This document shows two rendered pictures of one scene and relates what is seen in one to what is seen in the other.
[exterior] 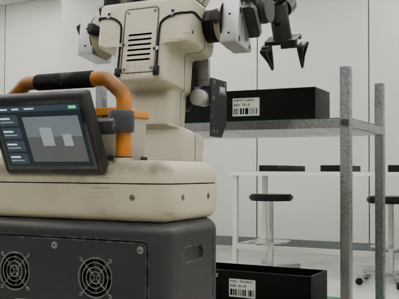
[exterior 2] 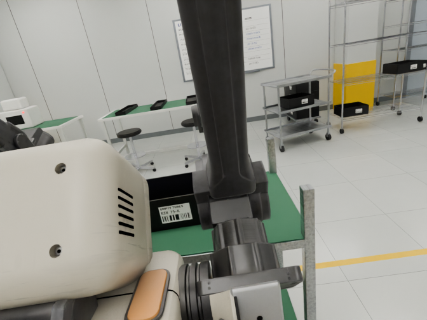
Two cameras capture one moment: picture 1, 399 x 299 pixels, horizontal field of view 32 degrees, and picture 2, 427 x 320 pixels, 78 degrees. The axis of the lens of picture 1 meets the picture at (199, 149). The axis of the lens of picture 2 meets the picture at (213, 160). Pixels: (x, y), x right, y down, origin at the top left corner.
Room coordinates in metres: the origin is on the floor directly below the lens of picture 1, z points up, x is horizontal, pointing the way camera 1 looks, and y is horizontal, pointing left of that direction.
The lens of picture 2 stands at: (1.58, 0.02, 1.45)
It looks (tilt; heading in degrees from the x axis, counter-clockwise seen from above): 22 degrees down; 335
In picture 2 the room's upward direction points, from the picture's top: 9 degrees counter-clockwise
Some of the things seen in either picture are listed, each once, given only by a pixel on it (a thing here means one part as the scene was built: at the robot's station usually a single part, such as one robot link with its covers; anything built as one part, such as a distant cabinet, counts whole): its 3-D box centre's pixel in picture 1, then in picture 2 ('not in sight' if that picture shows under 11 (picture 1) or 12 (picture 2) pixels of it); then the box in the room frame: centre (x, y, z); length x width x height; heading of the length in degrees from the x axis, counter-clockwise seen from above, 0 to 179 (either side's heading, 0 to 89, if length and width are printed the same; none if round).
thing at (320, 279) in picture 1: (238, 283); not in sight; (2.40, -0.14, 0.41); 0.57 x 0.17 x 0.11; 62
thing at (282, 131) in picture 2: not in sight; (298, 108); (4.44, -2.84, 0.50); 0.90 x 0.54 x 1.00; 77
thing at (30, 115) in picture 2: not in sight; (19, 113); (6.79, 0.77, 1.03); 0.44 x 0.37 x 0.46; 68
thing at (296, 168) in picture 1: (282, 168); (127, 109); (5.99, -0.72, 0.83); 0.62 x 0.16 x 0.06; 149
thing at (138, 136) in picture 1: (92, 136); not in sight; (1.58, 0.25, 0.87); 0.23 x 0.15 x 0.11; 64
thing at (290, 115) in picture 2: not in sight; (301, 102); (5.15, -3.61, 0.38); 0.64 x 0.44 x 0.75; 155
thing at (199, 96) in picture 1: (176, 99); not in sight; (1.95, 0.07, 0.99); 0.28 x 0.16 x 0.22; 64
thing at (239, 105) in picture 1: (241, 109); (162, 201); (2.38, -0.15, 1.01); 0.57 x 0.17 x 0.11; 64
